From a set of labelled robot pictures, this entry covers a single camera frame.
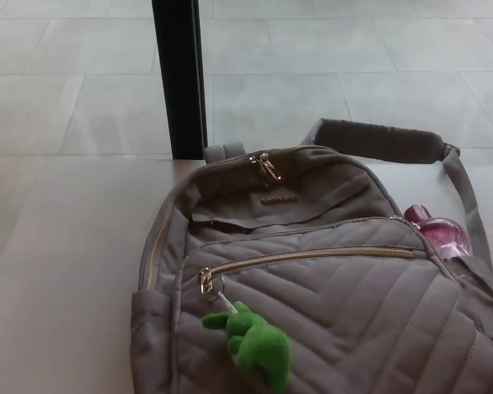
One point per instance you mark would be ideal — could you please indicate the grey quilted backpack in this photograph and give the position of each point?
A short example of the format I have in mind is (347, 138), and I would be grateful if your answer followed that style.
(320, 312)

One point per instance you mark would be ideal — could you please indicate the pink transparent bottle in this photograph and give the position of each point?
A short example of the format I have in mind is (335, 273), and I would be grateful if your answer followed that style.
(439, 235)

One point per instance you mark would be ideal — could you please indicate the black vertical post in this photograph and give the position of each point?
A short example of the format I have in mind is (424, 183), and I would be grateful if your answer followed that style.
(178, 78)

